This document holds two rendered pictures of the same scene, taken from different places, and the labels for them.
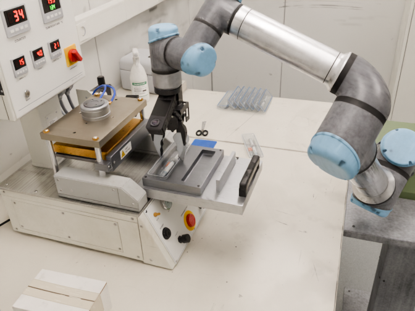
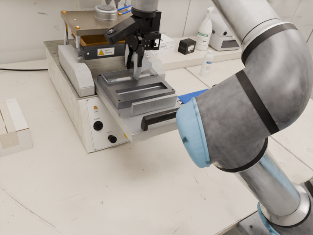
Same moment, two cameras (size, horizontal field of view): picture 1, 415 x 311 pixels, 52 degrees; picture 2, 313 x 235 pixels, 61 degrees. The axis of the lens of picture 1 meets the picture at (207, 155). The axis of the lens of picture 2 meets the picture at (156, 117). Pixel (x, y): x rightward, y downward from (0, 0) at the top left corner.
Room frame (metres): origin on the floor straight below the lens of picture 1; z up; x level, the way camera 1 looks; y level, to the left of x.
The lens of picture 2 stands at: (0.44, -0.40, 1.43)
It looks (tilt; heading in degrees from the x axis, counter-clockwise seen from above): 37 degrees down; 33
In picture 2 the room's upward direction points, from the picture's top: 10 degrees clockwise
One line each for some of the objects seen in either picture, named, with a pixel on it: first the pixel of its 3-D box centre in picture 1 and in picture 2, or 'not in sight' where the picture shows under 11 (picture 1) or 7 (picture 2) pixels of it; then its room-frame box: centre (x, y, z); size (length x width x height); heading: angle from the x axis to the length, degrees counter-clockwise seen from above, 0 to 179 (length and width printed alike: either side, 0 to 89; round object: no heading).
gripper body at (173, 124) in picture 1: (170, 105); (143, 29); (1.06, 0.09, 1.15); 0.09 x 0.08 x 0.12; 159
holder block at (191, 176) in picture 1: (184, 166); (135, 86); (1.01, 0.06, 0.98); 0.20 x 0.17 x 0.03; 160
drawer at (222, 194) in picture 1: (201, 173); (142, 96); (0.99, 0.02, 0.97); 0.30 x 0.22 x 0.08; 70
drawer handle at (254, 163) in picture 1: (249, 174); (166, 117); (0.95, -0.11, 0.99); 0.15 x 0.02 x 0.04; 160
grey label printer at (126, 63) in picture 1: (150, 70); (222, 31); (2.09, 0.27, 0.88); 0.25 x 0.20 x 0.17; 64
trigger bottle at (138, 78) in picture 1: (138, 76); (205, 29); (1.91, 0.31, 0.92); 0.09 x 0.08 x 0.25; 11
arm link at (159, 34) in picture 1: (165, 48); not in sight; (1.05, 0.09, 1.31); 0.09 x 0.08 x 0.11; 41
